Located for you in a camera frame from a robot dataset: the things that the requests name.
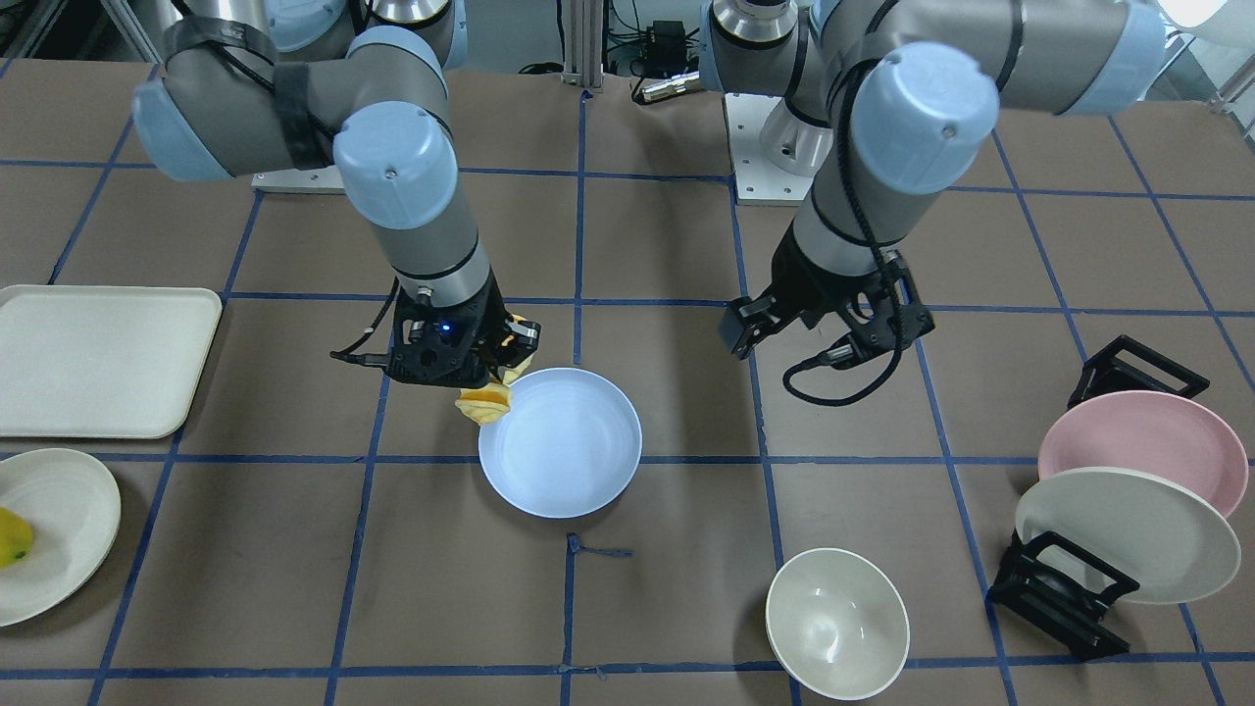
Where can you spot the cream plate in rack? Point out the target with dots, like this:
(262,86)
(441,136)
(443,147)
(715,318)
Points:
(1154,530)

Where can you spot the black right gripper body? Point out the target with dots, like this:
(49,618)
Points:
(487,316)

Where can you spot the light blue plate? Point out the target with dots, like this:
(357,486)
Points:
(569,445)

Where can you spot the cream bowl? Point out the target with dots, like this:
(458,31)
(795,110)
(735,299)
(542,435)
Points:
(837,624)

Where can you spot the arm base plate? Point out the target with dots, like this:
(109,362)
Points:
(758,180)
(324,181)

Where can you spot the cream rectangular tray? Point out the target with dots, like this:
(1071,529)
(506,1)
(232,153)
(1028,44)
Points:
(99,361)

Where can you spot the yellow lemon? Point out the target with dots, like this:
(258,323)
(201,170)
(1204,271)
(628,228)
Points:
(17,538)

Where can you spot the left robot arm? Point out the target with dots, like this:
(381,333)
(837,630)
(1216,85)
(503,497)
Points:
(910,91)

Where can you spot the cream plate with lemon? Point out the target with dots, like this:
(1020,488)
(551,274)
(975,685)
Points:
(74,506)

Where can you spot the black dish rack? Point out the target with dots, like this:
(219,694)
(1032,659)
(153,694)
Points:
(1041,594)

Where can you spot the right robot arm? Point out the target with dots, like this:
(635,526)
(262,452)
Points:
(259,86)

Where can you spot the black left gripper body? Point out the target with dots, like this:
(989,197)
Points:
(806,282)

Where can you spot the pink plate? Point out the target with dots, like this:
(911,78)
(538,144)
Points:
(1157,433)

